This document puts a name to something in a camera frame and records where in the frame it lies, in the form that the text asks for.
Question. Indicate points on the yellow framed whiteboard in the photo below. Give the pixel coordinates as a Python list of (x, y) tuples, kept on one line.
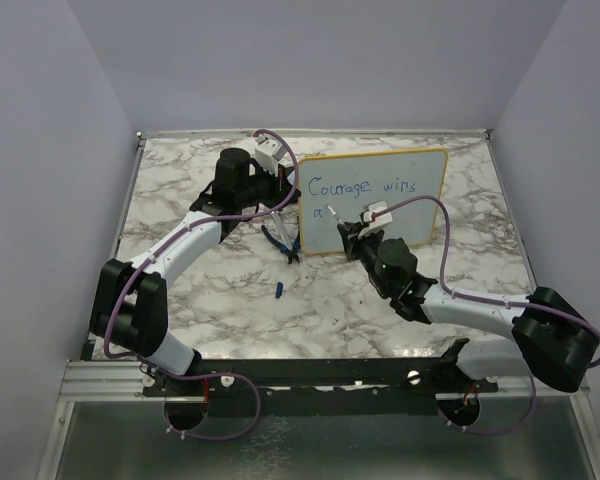
[(349, 183)]

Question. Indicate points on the blue marker cap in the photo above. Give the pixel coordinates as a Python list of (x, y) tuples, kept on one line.
[(279, 290)]

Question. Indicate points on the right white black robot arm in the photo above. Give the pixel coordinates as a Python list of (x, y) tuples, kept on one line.
[(539, 334)]

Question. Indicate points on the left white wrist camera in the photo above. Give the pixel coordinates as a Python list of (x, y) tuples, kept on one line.
[(268, 152)]

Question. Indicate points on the aluminium frame rail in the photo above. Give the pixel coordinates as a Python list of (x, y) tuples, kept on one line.
[(101, 381)]

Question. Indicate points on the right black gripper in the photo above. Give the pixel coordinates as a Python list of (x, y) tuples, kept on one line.
[(351, 231)]

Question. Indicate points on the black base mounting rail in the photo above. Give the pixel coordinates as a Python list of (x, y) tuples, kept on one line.
[(319, 387)]

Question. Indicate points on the blue handled pliers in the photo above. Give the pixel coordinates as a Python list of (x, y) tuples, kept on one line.
[(290, 252)]

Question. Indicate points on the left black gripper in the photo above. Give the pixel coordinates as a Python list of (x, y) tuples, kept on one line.
[(282, 187)]

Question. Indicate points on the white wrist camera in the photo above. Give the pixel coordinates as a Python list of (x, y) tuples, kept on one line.
[(268, 152), (374, 218)]

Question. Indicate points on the blue whiteboard marker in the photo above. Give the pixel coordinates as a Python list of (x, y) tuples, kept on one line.
[(335, 215)]

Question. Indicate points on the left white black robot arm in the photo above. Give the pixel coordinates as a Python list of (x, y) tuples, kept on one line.
[(130, 308)]

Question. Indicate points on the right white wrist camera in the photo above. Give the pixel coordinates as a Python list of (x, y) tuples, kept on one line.
[(374, 218)]

